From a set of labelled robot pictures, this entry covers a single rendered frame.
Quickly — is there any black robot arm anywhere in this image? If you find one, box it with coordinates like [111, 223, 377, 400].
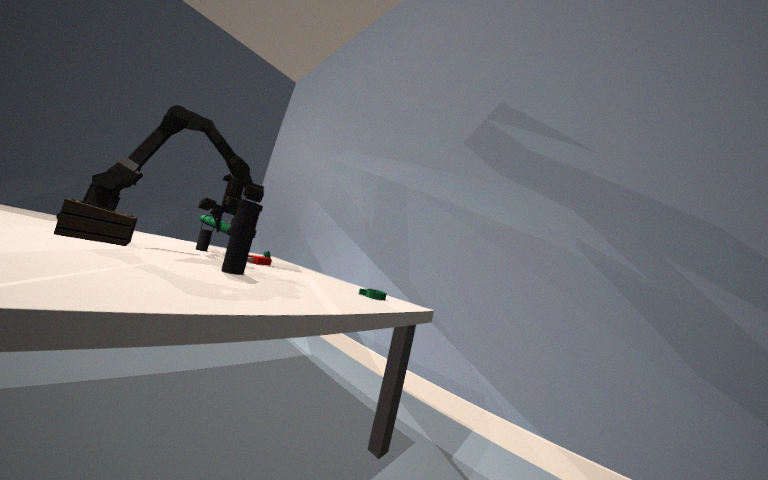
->
[79, 105, 264, 212]

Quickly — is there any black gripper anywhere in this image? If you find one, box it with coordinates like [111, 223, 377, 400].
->
[198, 190, 242, 233]

